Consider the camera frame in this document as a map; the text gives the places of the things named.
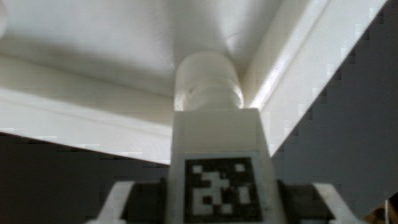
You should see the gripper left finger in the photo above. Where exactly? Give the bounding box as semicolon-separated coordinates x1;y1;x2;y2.
86;180;167;224

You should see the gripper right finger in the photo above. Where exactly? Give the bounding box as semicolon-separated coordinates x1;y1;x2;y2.
278;181;363;224

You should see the white table leg with tag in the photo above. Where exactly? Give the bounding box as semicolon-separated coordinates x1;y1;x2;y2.
166;52;287;224

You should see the white square tabletop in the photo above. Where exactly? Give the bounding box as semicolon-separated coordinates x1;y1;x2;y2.
0;0;388;163

